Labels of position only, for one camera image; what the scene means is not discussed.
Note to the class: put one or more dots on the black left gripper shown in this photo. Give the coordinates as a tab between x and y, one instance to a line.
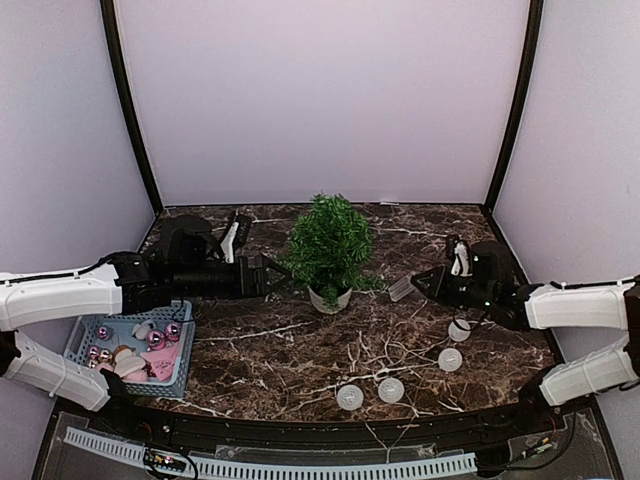
259	287

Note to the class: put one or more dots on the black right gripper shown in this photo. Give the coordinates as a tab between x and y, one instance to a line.
436	275

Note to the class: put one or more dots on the small green christmas tree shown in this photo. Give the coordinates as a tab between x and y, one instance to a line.
328	248

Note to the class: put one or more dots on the white ball string lights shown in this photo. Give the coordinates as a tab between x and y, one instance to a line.
376	364

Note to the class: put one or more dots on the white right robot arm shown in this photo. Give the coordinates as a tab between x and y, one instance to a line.
604	305

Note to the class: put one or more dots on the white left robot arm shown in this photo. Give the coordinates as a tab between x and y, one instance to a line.
109	287

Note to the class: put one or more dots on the pink bauble ornaments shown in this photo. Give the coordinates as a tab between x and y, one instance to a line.
142	352

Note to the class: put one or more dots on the light blue plastic basket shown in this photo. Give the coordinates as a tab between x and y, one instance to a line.
179	311

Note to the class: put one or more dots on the white perforated cable tray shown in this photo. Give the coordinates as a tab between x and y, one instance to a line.
166	464

